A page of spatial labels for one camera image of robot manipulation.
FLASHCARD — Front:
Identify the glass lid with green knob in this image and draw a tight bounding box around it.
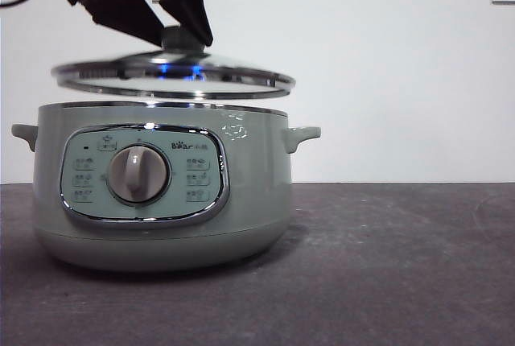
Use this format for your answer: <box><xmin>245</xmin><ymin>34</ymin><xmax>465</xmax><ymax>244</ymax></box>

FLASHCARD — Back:
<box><xmin>51</xmin><ymin>26</ymin><xmax>297</xmax><ymax>102</ymax></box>

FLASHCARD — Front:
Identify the sage green electric cooking pot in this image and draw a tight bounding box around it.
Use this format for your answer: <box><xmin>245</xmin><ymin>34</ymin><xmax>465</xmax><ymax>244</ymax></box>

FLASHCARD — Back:
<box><xmin>10</xmin><ymin>101</ymin><xmax>322</xmax><ymax>273</ymax></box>

